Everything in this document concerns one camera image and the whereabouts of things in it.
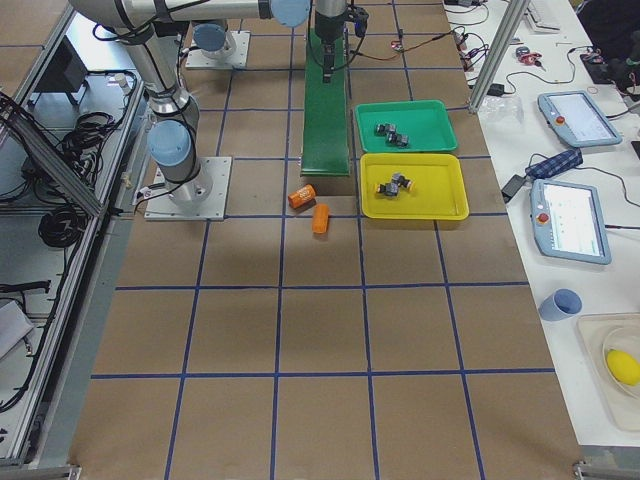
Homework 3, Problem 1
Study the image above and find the clear plastic bin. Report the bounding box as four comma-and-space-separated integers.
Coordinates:
576, 313, 639, 433

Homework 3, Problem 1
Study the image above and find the yellow plastic tray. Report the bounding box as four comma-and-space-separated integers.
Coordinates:
360, 153, 469, 220

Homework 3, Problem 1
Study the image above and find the teach pendant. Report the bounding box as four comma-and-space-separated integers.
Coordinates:
537, 91, 622, 148
530, 179, 612, 265

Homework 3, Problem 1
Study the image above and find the red black power cable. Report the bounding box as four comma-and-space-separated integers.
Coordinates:
349, 27, 466, 62

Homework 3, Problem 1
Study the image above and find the green conveyor belt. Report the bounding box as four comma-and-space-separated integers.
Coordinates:
301, 28, 351, 177

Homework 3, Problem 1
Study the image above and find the far teach pendant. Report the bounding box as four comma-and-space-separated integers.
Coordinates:
537, 91, 622, 148

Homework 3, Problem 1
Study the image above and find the yellow lemon toy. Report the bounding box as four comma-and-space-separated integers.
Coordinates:
605, 349, 639, 386

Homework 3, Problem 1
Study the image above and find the near teach pendant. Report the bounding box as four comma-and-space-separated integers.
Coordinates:
530, 179, 612, 265

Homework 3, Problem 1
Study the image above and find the aluminium frame post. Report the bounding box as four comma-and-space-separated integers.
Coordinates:
468, 0, 529, 114

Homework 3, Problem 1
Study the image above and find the yellow push button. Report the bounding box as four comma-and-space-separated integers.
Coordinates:
374, 182, 400, 197
391, 172, 414, 191

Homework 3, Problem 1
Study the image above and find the blue plastic cup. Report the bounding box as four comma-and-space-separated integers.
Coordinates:
538, 288, 583, 322

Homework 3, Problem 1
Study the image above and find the orange cylinder marked 4680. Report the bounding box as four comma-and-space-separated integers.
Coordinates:
287, 184, 316, 209

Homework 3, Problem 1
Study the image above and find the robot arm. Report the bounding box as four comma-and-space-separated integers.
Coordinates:
71, 1, 310, 220
193, 1, 348, 83

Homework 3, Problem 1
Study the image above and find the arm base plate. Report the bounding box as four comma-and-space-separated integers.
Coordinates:
144, 156, 232, 221
186, 30, 251, 70

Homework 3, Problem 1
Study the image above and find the plain orange cylinder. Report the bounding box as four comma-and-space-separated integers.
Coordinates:
311, 203, 330, 235

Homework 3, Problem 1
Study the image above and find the green plastic tray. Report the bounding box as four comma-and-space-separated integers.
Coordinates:
355, 100, 458, 153

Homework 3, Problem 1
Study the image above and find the blue plaid pouch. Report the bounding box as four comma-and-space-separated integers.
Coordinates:
525, 149, 583, 180

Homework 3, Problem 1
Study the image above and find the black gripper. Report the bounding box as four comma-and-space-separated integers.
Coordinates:
314, 0, 347, 83

